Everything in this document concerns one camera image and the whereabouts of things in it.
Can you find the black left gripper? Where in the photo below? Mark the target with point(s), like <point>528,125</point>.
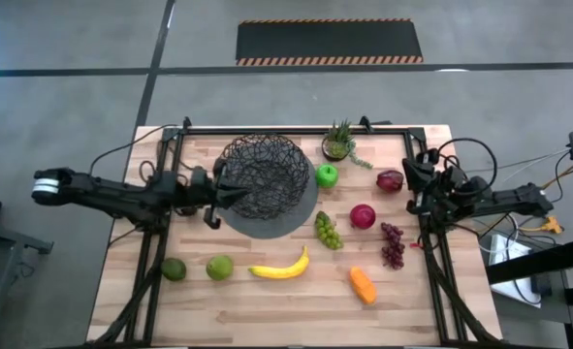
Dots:
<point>203,186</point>

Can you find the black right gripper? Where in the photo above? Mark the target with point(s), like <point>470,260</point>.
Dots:
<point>417,194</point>

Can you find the dark red apple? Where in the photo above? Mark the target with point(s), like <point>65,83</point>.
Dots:
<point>390,180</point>

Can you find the purple grape bunch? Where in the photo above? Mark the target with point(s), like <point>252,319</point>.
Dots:
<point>393,247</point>

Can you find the round red pomegranate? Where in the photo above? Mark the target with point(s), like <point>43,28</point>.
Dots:
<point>362,216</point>

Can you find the green pear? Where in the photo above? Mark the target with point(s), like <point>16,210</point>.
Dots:
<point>219,267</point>

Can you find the green apple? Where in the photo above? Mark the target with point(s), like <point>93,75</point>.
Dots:
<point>327,176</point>

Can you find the yellow banana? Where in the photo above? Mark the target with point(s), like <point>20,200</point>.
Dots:
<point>281,271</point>

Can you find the green grape bunch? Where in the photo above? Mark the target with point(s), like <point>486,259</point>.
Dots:
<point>328,231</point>

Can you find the orange bell pepper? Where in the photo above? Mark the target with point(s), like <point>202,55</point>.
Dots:
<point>362,286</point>

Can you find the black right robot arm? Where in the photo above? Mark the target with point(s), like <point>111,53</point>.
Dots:
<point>509,199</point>

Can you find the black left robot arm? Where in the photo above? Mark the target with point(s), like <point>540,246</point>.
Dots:
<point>121,191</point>

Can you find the small red clip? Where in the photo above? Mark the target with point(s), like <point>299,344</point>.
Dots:
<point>414,245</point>

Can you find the round grey placemat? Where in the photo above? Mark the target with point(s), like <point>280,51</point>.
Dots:
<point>276,228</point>

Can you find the potted succulent plant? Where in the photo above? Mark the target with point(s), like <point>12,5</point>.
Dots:
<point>338,143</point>

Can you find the white box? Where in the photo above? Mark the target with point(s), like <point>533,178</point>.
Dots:
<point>509,252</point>

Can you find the yellow power plug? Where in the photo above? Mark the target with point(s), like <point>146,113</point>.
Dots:
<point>551,224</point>

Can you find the black hazard-striped floor mat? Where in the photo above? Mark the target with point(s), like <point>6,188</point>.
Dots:
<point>329,41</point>

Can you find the grey side desk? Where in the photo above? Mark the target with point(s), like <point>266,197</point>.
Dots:
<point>5,240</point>

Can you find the black aluminium rig frame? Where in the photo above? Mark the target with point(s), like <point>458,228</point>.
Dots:
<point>291,131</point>

